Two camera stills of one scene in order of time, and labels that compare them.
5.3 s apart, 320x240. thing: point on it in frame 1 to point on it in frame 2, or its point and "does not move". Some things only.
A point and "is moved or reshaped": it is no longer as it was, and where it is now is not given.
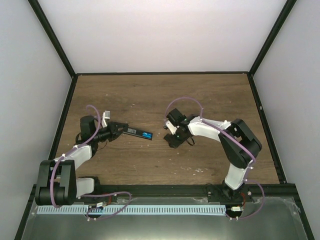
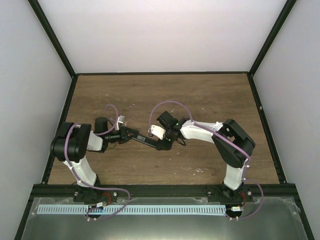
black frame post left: [52, 36] does not move
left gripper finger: [121, 125] to [129, 130]
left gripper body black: [110, 125] to [122, 136]
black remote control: [144, 134] is moved or reshaped
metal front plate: [263, 218] does not move
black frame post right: [286, 10] does not move
